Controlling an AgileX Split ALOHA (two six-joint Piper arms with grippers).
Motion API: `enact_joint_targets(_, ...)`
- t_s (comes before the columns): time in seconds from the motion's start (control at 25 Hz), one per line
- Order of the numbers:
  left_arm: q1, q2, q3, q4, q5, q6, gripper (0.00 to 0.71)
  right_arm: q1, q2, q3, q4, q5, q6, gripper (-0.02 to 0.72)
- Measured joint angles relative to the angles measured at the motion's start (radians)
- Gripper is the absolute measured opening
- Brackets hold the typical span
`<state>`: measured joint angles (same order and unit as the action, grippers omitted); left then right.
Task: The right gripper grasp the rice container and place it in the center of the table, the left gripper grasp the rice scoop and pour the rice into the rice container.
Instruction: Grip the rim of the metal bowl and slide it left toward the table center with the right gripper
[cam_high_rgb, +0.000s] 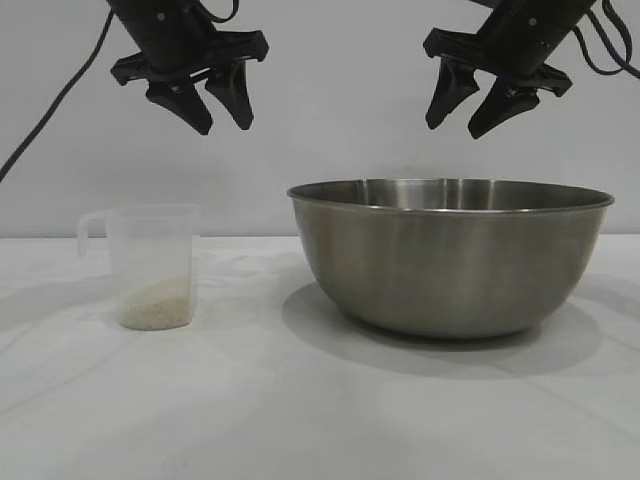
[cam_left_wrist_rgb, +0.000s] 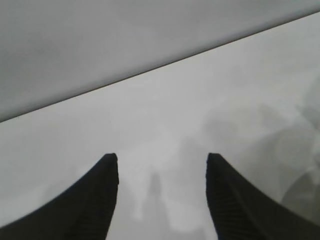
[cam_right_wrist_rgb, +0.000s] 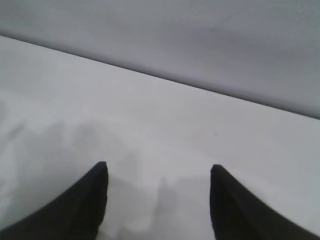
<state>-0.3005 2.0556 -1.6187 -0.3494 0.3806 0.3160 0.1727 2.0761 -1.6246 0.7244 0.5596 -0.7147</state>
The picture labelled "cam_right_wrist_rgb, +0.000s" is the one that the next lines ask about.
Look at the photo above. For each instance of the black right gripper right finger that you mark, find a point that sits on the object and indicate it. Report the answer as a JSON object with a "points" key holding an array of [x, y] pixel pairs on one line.
{"points": [[237, 215]]}

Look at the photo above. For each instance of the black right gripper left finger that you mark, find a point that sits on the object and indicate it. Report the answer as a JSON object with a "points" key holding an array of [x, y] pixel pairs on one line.
{"points": [[75, 212]]}

